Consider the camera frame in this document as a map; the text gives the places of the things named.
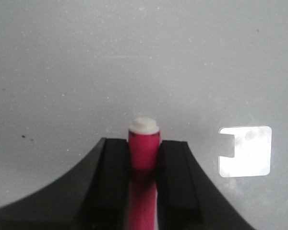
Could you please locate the pink marker pen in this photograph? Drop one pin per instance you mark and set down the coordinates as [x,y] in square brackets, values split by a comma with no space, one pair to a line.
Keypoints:
[143,141]

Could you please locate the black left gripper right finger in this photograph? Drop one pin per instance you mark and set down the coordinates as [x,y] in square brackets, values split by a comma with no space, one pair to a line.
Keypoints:
[186,197]

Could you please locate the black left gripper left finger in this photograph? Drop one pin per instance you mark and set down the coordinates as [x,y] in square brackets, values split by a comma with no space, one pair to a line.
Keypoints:
[90,196]

